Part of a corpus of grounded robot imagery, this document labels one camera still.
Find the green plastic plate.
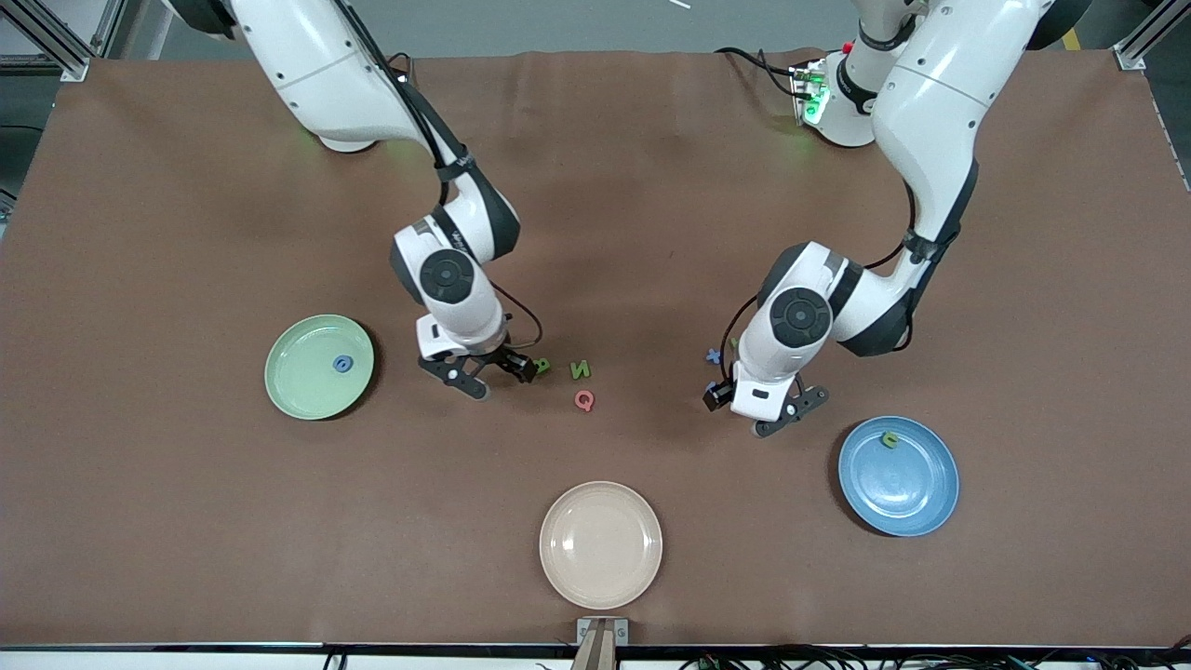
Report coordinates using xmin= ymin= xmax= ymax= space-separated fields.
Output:
xmin=264 ymin=314 xmax=377 ymax=422

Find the blue plastic plate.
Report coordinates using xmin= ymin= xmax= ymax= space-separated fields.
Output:
xmin=837 ymin=415 xmax=960 ymax=539

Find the beige plastic plate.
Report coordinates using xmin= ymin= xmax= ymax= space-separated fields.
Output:
xmin=539 ymin=480 xmax=664 ymax=611

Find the brown table cloth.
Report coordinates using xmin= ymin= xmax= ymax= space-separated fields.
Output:
xmin=0 ymin=48 xmax=1191 ymax=650

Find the black table edge trim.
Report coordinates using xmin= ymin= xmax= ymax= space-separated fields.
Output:
xmin=0 ymin=642 xmax=1191 ymax=652

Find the grey bracket with tan bar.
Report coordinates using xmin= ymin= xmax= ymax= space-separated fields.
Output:
xmin=572 ymin=617 xmax=630 ymax=670

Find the black left arm base cable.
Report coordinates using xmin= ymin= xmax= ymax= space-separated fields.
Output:
xmin=715 ymin=45 xmax=803 ymax=99

